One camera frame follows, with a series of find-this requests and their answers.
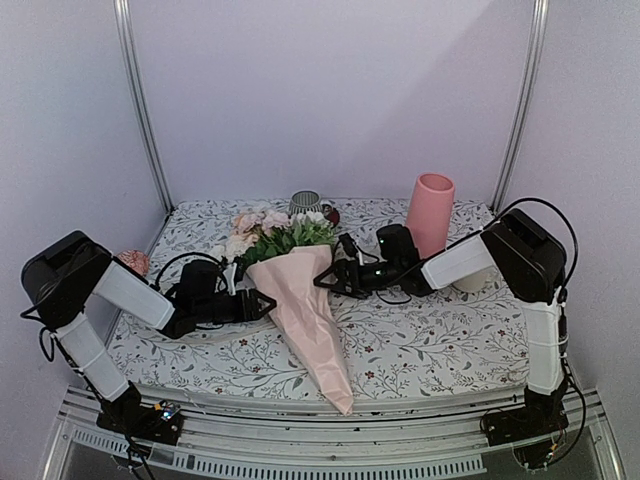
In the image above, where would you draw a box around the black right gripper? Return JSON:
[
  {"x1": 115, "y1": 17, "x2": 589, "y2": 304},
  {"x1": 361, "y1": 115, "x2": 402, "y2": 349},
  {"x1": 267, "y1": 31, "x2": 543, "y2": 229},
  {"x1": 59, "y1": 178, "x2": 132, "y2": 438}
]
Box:
[{"x1": 314, "y1": 259, "x2": 401, "y2": 300}]

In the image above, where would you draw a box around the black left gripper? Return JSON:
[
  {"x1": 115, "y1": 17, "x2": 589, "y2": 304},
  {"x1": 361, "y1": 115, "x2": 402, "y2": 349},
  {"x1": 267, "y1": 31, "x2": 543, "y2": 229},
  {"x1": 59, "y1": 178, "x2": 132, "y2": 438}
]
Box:
[{"x1": 195, "y1": 289, "x2": 278, "y2": 324}]

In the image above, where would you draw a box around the pink flower bouquet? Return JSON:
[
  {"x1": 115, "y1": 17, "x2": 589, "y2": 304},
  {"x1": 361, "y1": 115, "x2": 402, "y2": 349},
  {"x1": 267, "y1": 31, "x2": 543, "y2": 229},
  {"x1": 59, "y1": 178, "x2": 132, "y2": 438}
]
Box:
[{"x1": 224, "y1": 210, "x2": 354, "y2": 415}]

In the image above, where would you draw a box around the cream printed ribbon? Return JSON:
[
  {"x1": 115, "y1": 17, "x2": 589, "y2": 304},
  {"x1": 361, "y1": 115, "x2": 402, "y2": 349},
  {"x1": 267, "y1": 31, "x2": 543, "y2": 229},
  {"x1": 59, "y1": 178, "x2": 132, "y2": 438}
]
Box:
[{"x1": 193, "y1": 321, "x2": 276, "y2": 345}]

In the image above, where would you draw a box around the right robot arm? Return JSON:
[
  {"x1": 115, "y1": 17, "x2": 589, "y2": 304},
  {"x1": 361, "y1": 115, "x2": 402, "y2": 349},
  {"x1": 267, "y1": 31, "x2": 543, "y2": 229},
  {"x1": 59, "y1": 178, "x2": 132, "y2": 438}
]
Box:
[{"x1": 313, "y1": 203, "x2": 575, "y2": 445}]

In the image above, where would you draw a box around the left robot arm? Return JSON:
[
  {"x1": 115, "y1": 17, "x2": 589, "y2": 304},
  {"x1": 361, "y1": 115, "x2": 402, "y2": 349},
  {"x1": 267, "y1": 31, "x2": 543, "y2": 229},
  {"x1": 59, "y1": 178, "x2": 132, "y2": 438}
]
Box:
[{"x1": 20, "y1": 230, "x2": 277, "y2": 444}]

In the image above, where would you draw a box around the tall pink vase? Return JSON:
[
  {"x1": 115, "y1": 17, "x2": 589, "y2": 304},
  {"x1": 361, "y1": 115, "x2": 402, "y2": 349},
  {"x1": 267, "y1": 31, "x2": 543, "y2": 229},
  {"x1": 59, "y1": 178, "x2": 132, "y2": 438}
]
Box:
[{"x1": 406, "y1": 173, "x2": 455, "y2": 258}]

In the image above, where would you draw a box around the dark red saucer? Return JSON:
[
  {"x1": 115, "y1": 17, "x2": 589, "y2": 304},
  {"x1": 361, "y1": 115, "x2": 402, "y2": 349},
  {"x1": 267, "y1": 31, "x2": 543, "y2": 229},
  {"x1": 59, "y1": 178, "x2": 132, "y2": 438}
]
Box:
[{"x1": 322, "y1": 203, "x2": 340, "y2": 227}]

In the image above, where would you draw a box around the striped ceramic cup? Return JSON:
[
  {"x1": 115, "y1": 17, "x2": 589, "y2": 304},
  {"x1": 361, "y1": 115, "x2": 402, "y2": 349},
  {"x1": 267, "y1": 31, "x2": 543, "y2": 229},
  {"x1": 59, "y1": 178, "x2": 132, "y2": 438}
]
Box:
[{"x1": 289, "y1": 190, "x2": 322, "y2": 215}]

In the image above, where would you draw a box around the white coffee mug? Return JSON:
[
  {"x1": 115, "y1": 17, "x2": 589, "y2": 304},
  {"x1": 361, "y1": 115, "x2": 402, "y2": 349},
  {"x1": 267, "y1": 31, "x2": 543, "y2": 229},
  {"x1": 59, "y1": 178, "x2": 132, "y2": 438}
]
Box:
[{"x1": 453, "y1": 267, "x2": 498, "y2": 294}]

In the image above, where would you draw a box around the floral patterned tablecloth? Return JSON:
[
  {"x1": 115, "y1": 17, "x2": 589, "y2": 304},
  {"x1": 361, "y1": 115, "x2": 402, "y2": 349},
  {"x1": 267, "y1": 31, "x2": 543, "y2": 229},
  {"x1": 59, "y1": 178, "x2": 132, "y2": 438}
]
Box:
[{"x1": 108, "y1": 199, "x2": 528, "y2": 402}]

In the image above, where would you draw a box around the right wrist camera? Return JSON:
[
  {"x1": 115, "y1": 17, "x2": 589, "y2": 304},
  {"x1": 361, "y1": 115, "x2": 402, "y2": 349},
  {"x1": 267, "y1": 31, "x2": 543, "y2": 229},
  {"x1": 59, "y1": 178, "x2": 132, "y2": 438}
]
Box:
[{"x1": 338, "y1": 233, "x2": 364, "y2": 265}]

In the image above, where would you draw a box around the aluminium front rail base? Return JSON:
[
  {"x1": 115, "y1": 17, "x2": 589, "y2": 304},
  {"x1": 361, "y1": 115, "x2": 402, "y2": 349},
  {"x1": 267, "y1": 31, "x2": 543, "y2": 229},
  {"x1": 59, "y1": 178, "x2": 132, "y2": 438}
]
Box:
[{"x1": 42, "y1": 384, "x2": 624, "y2": 480}]

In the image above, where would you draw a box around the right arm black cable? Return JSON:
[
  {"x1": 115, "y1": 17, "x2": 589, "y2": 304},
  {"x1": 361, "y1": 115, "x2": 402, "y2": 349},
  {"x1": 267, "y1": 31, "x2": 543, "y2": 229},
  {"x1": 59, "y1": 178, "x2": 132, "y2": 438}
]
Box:
[{"x1": 332, "y1": 197, "x2": 581, "y2": 306}]

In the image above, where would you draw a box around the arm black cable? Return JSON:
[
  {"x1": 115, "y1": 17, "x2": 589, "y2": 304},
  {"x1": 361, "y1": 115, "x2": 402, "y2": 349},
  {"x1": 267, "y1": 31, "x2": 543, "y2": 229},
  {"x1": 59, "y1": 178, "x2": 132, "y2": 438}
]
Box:
[
  {"x1": 19, "y1": 252, "x2": 224, "y2": 364},
  {"x1": 332, "y1": 197, "x2": 581, "y2": 306}
]

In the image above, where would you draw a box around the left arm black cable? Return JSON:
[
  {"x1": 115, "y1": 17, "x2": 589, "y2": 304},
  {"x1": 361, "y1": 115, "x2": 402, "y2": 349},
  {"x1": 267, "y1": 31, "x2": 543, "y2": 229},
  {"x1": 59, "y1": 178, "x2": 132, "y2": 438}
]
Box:
[{"x1": 19, "y1": 252, "x2": 224, "y2": 364}]

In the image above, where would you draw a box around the right aluminium frame post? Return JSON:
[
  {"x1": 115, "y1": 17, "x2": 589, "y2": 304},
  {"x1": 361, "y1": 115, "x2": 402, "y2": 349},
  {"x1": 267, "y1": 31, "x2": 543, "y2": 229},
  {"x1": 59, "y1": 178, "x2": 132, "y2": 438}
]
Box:
[{"x1": 490, "y1": 0, "x2": 550, "y2": 212}]

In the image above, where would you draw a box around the aluminium frame post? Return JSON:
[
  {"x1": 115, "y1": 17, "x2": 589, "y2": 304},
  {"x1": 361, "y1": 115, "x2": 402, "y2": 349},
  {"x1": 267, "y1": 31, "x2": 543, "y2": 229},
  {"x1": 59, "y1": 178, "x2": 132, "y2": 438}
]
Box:
[
  {"x1": 113, "y1": 0, "x2": 175, "y2": 216},
  {"x1": 490, "y1": 0, "x2": 550, "y2": 212}
]

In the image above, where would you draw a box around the left aluminium frame post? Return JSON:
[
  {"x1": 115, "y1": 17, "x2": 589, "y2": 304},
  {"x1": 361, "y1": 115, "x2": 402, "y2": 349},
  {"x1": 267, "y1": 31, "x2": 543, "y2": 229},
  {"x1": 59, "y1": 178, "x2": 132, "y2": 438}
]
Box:
[{"x1": 113, "y1": 0, "x2": 175, "y2": 216}]

